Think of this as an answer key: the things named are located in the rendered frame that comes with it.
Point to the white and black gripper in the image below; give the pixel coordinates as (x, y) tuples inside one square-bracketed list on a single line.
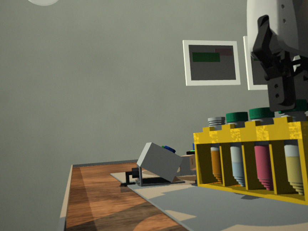
[(277, 31)]

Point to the yellow tube rack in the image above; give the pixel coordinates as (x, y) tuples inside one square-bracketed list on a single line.
[(283, 128)]

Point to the beige flat mat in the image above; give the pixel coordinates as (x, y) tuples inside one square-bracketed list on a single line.
[(204, 209)]

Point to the green screw cap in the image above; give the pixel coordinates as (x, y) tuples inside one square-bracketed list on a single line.
[(301, 106), (261, 113), (236, 116)]

